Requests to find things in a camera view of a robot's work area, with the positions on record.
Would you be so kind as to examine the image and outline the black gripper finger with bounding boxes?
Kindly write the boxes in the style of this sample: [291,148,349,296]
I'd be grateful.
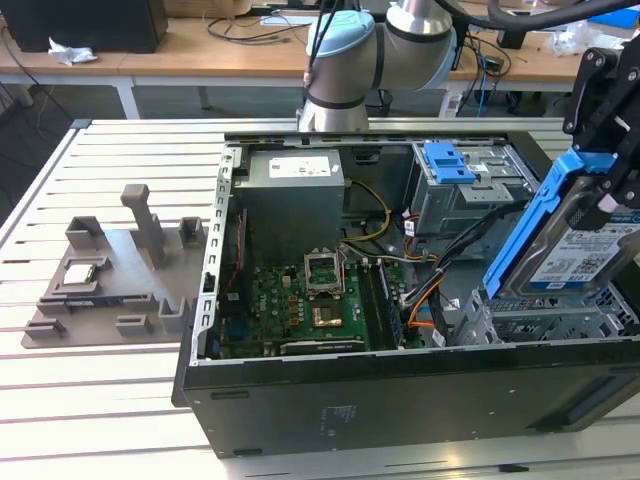
[562,47,620,151]
[582,44,640,231]

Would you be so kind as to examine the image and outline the hard disk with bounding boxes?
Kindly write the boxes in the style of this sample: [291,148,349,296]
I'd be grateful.
[482,148,640,301]

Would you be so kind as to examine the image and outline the metal disk bay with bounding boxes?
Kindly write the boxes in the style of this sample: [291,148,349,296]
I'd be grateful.
[457,287,626,346]

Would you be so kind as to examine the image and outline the clear plastic bag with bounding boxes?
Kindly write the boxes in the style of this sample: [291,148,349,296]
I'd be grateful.
[544,24,601,57]

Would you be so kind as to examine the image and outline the wooden desk with clutter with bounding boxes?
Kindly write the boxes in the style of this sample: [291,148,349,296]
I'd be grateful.
[447,0,640,94]

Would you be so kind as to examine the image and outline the blue plastic latch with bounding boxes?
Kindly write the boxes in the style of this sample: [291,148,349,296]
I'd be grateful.
[422,142,476,185]

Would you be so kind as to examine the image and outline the grey drive cage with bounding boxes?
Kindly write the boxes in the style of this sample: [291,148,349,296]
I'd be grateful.
[407,142,545,241]

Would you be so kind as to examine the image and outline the black RAM slot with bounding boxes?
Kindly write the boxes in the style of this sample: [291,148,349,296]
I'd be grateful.
[372,259,405,350]
[355,260,386,351]

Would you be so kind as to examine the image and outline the thin locking lever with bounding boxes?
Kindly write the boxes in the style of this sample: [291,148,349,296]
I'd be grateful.
[335,245,348,297]

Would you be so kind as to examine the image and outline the grey power supply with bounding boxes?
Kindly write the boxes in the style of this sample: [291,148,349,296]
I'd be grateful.
[232,149,347,266]

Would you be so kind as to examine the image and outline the black PC case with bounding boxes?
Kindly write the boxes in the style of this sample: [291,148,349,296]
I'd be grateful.
[171,128,640,460]

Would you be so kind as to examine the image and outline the metal socket cover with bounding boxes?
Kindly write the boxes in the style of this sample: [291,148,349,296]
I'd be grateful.
[303,249,347,301]

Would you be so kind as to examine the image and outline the CPU socket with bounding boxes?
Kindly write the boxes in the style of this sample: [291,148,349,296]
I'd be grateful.
[308,298,346,332]

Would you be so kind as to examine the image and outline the graphics card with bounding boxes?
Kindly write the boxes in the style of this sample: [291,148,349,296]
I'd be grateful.
[277,338,367,357]

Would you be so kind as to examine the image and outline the green motherboard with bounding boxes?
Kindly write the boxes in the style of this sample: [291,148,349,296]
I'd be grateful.
[219,262,406,359]

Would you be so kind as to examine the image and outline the wooden desk with white legs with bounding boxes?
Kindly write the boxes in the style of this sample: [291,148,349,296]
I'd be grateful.
[0,14,309,121]

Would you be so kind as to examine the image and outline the grey parts rack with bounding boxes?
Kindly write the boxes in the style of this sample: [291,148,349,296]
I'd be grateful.
[19,183,211,349]

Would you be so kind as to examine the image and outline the large black box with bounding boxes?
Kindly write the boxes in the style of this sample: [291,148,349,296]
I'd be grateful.
[0,0,169,55]

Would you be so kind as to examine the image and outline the crumpled white paper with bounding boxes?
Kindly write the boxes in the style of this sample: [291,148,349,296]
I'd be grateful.
[47,35,99,66]

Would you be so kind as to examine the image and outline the silver CPU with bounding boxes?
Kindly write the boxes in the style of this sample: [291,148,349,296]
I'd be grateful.
[62,263,99,288]

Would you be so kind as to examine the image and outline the black corrugated cable hose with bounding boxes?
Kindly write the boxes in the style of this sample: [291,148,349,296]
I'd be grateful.
[487,0,640,32]

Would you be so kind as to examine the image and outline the blue floor cable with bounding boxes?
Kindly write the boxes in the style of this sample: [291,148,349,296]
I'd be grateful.
[476,54,490,119]

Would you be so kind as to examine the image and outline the black cable bundle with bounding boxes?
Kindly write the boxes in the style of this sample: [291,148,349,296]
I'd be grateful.
[399,202,532,346]

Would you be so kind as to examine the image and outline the yellow wire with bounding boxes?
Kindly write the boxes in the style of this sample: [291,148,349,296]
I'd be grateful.
[344,179,394,246]

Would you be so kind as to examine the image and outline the orange wire bundle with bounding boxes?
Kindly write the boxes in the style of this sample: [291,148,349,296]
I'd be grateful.
[406,288,446,330]

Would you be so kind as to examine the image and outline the red wire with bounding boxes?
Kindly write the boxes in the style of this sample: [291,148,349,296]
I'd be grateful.
[223,208,250,297]

